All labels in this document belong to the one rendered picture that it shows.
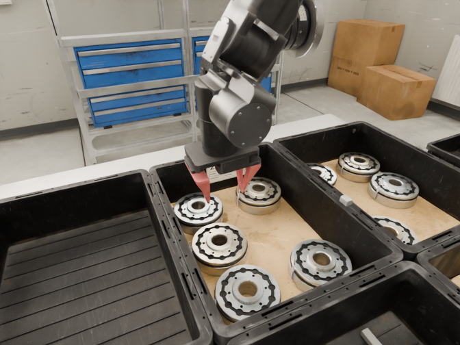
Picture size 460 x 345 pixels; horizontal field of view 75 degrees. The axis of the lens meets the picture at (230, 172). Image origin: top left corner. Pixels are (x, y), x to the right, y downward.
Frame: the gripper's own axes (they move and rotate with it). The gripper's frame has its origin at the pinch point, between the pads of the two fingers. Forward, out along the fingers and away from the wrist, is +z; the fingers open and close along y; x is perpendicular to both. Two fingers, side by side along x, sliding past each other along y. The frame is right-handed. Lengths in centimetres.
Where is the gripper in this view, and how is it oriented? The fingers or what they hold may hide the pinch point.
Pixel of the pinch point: (224, 192)
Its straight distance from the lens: 51.7
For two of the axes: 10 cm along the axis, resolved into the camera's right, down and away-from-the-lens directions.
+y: 9.2, -2.7, 2.8
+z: 0.5, 8.0, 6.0
